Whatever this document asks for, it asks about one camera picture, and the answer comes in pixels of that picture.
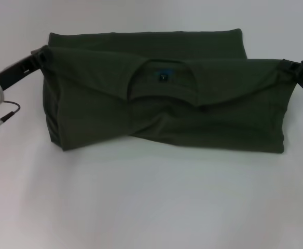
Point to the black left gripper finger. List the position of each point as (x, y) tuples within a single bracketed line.
[(40, 55)]

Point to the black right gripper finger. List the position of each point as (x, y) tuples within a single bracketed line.
[(290, 66)]

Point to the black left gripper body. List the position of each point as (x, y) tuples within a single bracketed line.
[(16, 70)]

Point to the dark green printed t-shirt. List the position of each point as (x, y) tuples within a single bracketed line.
[(167, 116)]

